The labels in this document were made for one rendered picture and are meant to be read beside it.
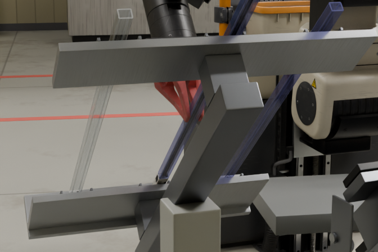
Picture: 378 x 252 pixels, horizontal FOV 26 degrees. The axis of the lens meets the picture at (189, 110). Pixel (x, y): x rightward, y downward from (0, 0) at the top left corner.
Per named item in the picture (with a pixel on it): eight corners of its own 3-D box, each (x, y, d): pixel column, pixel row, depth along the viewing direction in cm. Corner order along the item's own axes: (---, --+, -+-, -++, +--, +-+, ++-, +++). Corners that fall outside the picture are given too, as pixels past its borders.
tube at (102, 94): (64, 219, 119) (63, 212, 119) (73, 218, 119) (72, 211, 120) (118, 18, 76) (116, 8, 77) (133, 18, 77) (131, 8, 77)
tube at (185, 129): (147, 202, 120) (146, 195, 121) (156, 201, 120) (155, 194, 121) (252, -12, 78) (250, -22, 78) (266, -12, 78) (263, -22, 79)
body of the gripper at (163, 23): (225, 46, 102) (212, -1, 105) (146, 50, 99) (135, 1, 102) (211, 75, 107) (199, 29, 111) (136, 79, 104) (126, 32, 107)
